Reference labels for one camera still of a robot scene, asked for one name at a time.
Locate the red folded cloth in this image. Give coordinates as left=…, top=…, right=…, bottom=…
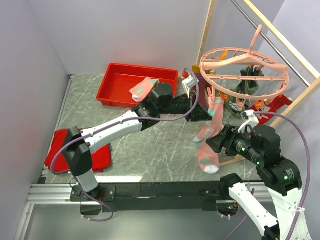
left=44, top=128, right=113, bottom=174

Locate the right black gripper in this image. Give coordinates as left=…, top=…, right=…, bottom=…
left=204, top=121, right=262, bottom=163

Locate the wooden drying rack frame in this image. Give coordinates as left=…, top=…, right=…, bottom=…
left=178, top=0, right=320, bottom=169

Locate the pink patterned sock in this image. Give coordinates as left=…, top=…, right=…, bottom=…
left=193, top=97, right=224, bottom=175
left=129, top=77, right=160, bottom=103

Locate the dark navy green sock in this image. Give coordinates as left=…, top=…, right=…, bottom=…
left=236, top=65, right=266, bottom=96

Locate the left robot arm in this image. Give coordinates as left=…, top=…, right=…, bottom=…
left=60, top=80, right=200, bottom=201

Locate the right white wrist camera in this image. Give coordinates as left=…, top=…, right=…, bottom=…
left=238, top=110, right=259, bottom=133

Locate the olive green sock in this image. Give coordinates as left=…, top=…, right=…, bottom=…
left=224, top=96, right=245, bottom=118

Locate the pink round sock hanger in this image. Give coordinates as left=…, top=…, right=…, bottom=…
left=199, top=25, right=290, bottom=111

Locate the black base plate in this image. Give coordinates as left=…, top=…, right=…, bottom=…
left=69, top=183, right=251, bottom=217

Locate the red hanging sock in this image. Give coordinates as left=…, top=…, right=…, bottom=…
left=249, top=95, right=293, bottom=125

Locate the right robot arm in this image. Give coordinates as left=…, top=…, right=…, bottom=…
left=206, top=125, right=312, bottom=240

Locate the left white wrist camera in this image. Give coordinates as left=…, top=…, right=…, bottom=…
left=181, top=75, right=196, bottom=96

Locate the red plastic bin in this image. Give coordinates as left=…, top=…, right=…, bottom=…
left=96, top=63, right=179, bottom=109

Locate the maroon sock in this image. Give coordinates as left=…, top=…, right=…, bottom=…
left=191, top=65, right=211, bottom=110

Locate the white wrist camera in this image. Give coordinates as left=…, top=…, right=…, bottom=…
left=238, top=110, right=259, bottom=133
left=181, top=75, right=196, bottom=96

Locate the metal hanging rod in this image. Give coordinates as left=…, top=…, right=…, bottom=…
left=231, top=0, right=311, bottom=87

